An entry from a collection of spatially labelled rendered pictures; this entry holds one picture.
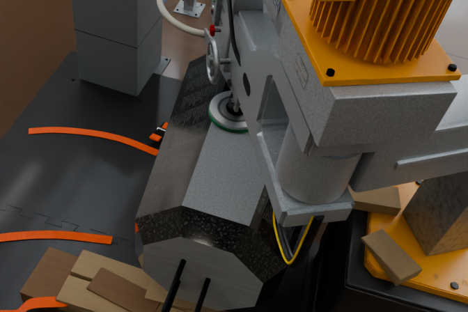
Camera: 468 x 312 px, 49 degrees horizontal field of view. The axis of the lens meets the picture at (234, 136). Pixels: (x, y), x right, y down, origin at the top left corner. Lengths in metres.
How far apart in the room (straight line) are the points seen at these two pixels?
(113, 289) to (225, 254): 0.67
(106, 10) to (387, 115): 2.26
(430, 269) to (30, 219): 1.88
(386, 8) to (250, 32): 0.70
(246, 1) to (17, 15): 2.67
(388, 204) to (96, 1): 1.91
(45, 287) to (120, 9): 1.49
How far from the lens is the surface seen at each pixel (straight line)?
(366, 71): 0.97
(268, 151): 1.42
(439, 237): 1.92
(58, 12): 4.10
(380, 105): 0.98
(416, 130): 1.08
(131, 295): 2.29
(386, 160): 1.30
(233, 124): 2.02
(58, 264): 2.51
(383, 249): 1.92
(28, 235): 2.76
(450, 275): 2.01
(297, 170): 1.25
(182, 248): 1.84
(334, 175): 1.24
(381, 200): 2.01
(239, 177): 1.88
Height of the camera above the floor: 2.31
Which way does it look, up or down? 47 degrees down
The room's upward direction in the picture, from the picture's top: 11 degrees clockwise
